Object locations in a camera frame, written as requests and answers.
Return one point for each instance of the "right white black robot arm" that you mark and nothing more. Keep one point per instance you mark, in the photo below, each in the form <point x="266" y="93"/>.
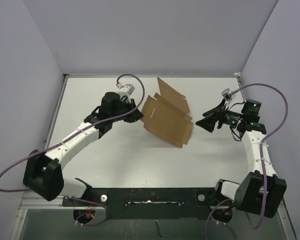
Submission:
<point x="262" y="184"/>

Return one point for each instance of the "brown cardboard paper box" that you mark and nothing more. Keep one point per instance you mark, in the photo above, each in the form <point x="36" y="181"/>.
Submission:
<point x="167" y="115"/>

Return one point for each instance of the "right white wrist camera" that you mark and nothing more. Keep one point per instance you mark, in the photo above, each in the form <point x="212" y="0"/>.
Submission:
<point x="227" y="95"/>

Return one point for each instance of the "aluminium table frame rail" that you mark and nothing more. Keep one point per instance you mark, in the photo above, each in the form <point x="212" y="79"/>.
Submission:
<point x="31" y="200"/>

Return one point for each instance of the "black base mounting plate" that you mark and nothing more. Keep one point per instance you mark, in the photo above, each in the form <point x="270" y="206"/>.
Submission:
<point x="150" y="203"/>

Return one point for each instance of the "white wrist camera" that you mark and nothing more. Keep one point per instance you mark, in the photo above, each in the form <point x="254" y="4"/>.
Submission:
<point x="125" y="90"/>
<point x="227" y="95"/>

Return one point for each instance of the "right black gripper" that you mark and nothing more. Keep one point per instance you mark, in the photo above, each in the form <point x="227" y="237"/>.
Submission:
<point x="212" y="116"/>

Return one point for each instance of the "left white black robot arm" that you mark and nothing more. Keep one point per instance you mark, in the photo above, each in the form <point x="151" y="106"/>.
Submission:
<point x="44" y="170"/>

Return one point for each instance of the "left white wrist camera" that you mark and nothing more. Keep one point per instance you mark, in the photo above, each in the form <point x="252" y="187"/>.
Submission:
<point x="125" y="90"/>

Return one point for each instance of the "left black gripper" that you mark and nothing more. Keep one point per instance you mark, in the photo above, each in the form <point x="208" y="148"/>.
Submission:
<point x="134" y="116"/>

